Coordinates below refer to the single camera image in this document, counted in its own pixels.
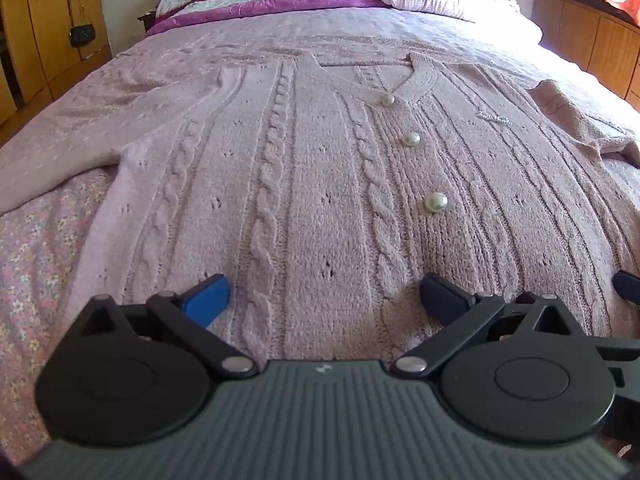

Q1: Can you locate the brown wooden low cabinet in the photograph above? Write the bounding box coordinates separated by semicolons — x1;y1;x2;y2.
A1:
532;0;640;108

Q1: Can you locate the pink floral bed sheet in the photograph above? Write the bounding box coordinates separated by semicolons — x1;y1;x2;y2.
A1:
1;8;639;460

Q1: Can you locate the dark wooden nightstand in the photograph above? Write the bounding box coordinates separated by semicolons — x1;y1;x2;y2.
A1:
138;11;155;32

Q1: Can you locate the pink cable-knit cardigan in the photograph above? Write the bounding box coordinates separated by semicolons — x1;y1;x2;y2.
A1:
1;51;639;359

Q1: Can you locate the yellow wooden wardrobe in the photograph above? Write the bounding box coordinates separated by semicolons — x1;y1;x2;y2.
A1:
1;0;112;129

